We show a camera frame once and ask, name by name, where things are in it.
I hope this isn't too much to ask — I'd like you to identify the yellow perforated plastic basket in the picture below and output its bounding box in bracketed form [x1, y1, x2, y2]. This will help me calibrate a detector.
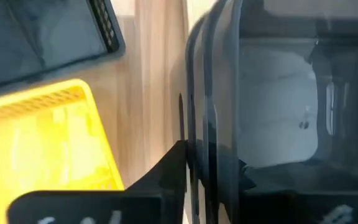
[0, 78, 126, 224]

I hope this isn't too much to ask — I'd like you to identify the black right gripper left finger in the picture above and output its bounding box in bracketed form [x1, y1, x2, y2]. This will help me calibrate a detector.
[7, 139, 188, 224]

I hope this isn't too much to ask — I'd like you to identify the grey translucent plastic bin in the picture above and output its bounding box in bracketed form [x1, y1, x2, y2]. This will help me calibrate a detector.
[202, 0, 358, 224]

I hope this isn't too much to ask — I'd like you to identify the black perforated plastic basket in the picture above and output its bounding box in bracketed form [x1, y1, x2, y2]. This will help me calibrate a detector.
[0, 0, 127, 93]

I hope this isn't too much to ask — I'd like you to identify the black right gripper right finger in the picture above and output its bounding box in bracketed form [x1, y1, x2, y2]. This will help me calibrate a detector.
[239, 157, 358, 224]

